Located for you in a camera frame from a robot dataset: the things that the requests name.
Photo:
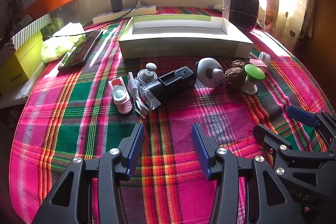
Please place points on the pink baby shoe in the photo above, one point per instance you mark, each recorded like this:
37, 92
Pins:
120, 95

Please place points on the green tissue pack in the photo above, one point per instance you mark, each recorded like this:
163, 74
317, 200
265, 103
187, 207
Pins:
55, 48

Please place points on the white power strip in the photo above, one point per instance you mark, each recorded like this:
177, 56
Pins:
143, 10

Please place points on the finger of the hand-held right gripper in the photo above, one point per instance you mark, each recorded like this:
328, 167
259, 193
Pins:
302, 115
273, 142

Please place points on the black charger adapter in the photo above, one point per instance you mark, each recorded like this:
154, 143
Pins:
116, 3

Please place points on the yellow-green box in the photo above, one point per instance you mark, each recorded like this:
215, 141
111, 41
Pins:
23, 61

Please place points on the small white object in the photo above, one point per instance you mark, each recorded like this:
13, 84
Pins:
216, 7

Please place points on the white panda toy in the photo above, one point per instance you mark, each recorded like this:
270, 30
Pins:
207, 71

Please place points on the brown walnut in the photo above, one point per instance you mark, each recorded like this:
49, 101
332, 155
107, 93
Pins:
235, 79
238, 64

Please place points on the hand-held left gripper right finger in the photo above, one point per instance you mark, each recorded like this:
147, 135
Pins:
202, 150

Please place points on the brown wooden wardrobe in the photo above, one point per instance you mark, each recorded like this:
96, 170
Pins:
325, 29

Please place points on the white cardboard box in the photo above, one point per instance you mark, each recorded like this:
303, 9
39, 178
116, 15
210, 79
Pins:
183, 45

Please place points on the glass tank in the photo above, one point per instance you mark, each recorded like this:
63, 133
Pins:
71, 11

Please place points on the black device with clear cap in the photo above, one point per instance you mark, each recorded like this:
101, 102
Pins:
178, 79

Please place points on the white knob gadget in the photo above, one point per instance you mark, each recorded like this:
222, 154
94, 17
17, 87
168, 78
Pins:
147, 75

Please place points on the green-topped white massager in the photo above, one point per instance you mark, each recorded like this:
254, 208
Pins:
253, 71

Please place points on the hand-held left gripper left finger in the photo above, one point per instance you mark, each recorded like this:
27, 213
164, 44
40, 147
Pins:
135, 150

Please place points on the pink plastic clip gadget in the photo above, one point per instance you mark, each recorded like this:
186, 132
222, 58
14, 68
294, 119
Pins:
258, 62

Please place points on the small white black heater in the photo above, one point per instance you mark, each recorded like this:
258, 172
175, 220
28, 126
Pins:
241, 8

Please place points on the small white round gadget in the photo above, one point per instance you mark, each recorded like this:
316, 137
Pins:
264, 57

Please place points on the plaid tablecloth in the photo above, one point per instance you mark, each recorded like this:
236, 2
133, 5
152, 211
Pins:
170, 113

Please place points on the green carton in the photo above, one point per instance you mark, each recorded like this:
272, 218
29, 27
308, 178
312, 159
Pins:
53, 26

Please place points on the striped gift box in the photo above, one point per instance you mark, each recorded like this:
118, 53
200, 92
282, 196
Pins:
31, 29

